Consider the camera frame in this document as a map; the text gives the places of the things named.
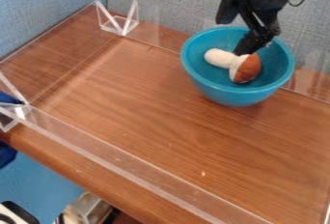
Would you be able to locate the clear acrylic front barrier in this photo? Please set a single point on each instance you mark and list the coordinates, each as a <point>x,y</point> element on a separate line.
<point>182,193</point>

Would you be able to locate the black and white object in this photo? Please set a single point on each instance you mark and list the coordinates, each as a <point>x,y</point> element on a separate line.
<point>12,214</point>

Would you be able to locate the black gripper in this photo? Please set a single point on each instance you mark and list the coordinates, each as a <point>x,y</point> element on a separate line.
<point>258,12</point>

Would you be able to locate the grey metal box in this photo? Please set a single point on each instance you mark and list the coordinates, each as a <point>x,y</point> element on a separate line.
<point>87,210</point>

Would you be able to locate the clear acrylic left bracket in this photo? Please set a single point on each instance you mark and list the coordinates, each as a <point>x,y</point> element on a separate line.
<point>13,105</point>

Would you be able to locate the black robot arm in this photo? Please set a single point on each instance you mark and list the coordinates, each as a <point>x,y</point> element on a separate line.
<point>259,15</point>

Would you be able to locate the brown and white toy mushroom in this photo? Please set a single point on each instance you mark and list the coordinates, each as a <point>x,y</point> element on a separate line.
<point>243,67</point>

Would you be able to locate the blue plastic bowl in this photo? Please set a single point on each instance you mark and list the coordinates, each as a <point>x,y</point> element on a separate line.
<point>212,80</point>

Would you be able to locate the clear acrylic corner bracket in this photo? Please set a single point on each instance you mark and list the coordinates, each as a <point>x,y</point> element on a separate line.
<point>114,23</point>

